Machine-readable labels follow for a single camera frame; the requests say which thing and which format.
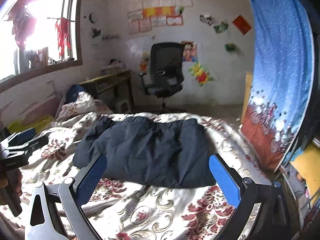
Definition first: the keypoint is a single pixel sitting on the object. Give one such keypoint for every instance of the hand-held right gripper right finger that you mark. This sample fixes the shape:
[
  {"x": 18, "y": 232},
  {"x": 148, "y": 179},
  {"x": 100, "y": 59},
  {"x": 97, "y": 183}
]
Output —
[{"x": 225, "y": 182}]

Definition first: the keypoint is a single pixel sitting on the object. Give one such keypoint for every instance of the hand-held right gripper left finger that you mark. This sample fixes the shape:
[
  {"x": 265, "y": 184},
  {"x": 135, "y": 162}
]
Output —
[{"x": 91, "y": 177}]

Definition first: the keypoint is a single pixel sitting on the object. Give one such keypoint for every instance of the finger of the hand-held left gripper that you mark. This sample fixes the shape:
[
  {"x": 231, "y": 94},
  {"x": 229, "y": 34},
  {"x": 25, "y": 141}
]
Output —
[
  {"x": 26, "y": 133},
  {"x": 37, "y": 143}
]

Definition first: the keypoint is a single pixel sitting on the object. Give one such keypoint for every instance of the dark navy padded jacket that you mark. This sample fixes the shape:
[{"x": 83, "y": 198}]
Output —
[{"x": 150, "y": 150}]

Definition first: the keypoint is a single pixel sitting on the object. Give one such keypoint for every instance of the person's left hand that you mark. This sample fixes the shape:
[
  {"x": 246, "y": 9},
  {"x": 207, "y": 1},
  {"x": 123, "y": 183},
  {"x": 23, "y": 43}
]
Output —
[{"x": 16, "y": 182}]

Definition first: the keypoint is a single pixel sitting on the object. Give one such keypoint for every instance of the yellow cloth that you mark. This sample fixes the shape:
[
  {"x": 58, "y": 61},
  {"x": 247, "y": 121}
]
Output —
[{"x": 32, "y": 126}]

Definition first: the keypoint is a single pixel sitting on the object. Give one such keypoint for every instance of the blue bag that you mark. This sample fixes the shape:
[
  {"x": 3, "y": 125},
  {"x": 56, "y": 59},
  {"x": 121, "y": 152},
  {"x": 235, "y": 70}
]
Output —
[{"x": 75, "y": 93}]

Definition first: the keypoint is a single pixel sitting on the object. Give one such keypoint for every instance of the floral white bed blanket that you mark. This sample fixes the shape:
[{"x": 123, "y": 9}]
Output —
[{"x": 150, "y": 210}]

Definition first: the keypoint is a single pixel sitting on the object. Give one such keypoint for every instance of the small plastic stool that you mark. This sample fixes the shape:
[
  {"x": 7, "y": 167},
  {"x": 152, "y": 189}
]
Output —
[{"x": 121, "y": 105}]

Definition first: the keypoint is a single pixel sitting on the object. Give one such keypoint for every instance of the yellow board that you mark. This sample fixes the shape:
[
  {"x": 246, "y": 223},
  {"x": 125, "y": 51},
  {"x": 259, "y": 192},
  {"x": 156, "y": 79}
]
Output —
[{"x": 307, "y": 165}]

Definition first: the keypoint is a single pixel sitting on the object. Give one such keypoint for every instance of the light wooden cabinet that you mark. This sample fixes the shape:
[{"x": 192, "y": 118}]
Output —
[{"x": 247, "y": 92}]

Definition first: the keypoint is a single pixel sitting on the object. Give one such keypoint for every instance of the wooden desk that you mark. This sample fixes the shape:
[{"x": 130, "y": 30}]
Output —
[{"x": 110, "y": 82}]

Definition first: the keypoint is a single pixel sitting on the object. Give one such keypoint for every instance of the red hanging garment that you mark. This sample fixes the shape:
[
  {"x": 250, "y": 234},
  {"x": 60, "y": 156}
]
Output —
[{"x": 62, "y": 35}]

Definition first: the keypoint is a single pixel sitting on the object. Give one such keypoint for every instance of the pale bundle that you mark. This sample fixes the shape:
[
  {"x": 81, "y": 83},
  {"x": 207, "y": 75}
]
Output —
[{"x": 113, "y": 65}]

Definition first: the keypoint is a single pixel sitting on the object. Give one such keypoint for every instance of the blue printed curtain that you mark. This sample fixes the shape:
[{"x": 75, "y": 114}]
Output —
[{"x": 277, "y": 80}]

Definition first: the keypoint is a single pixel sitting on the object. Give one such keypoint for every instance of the black office chair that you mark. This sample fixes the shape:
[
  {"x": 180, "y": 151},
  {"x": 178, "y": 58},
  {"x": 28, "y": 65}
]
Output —
[{"x": 165, "y": 72}]

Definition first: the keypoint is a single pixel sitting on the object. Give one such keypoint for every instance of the green hanging box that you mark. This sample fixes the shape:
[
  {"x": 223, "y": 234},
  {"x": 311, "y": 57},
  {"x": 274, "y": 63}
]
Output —
[{"x": 230, "y": 47}]

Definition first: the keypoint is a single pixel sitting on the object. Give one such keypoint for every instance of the red paper sheet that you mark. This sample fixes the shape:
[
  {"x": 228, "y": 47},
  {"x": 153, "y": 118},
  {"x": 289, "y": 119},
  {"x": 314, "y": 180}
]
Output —
[{"x": 241, "y": 24}]

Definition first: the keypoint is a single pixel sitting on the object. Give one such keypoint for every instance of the window with brown frame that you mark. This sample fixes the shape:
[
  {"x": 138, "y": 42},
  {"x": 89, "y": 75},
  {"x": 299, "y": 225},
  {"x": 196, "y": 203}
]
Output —
[{"x": 37, "y": 30}]

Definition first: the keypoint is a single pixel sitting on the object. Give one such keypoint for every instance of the yellow bear wall poster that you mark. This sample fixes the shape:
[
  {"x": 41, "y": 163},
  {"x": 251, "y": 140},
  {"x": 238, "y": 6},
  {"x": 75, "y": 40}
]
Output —
[{"x": 200, "y": 73}]

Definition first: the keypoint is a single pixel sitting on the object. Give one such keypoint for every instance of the black wall ornament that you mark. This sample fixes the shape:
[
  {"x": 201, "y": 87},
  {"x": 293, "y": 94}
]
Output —
[{"x": 96, "y": 32}]

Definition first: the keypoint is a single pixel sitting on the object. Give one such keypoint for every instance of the orange cartoon wall poster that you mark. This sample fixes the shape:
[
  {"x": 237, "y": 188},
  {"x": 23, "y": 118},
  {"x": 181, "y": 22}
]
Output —
[{"x": 145, "y": 62}]

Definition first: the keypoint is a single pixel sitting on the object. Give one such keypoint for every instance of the round wall fixture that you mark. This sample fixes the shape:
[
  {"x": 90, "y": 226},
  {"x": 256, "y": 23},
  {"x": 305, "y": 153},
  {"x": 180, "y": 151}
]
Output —
[{"x": 93, "y": 17}]

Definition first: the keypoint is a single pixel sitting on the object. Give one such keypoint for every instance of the colourful cartoon wall poster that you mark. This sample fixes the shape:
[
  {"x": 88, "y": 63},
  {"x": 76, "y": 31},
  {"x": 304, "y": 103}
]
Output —
[{"x": 188, "y": 51}]

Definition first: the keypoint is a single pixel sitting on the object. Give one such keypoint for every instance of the green wall picture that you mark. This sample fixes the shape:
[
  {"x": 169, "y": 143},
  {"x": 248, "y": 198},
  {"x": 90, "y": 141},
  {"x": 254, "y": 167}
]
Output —
[{"x": 221, "y": 27}]

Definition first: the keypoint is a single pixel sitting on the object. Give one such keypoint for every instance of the small wall photo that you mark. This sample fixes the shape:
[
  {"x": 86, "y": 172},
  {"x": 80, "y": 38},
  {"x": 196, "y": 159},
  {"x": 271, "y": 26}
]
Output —
[{"x": 207, "y": 19}]

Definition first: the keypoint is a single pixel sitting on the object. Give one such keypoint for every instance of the row of wall certificates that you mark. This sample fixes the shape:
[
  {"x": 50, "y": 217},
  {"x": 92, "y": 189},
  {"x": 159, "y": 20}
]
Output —
[{"x": 156, "y": 15}]

